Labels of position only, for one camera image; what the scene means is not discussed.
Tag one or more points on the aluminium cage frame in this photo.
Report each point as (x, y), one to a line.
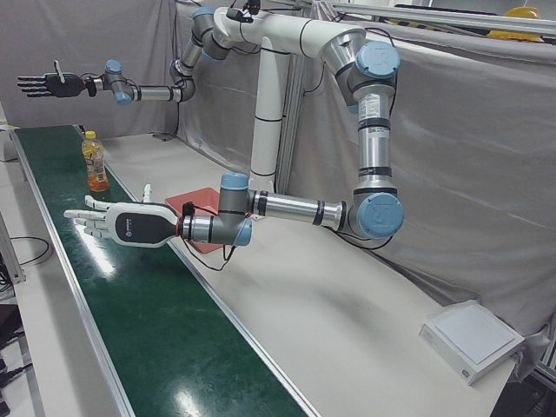
(434, 15)

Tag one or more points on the pink plastic basket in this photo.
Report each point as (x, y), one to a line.
(202, 200)

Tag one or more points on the yellow hard hat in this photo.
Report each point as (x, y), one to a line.
(517, 35)
(523, 12)

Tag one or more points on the aluminium upright profile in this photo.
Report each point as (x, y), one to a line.
(289, 130)

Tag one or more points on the green conveyor belt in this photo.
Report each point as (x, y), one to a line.
(143, 304)

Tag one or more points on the white conveyor control box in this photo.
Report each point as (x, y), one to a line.
(6, 143)

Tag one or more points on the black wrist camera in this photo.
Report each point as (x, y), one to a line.
(189, 209)
(91, 87)

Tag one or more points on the aluminium table leg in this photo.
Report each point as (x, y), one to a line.
(13, 260)

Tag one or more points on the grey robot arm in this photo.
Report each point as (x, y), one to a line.
(152, 93)
(375, 143)

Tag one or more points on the black stand mounted camera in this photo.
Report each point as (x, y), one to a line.
(241, 13)

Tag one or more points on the white flat box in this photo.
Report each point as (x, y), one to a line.
(473, 339)

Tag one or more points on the orange juice bottle yellow cap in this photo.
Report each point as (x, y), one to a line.
(95, 165)

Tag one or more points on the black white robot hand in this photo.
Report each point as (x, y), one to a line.
(61, 84)
(139, 226)

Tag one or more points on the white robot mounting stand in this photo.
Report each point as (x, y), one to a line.
(269, 108)

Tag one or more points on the grey backdrop curtain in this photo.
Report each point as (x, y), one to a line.
(456, 174)

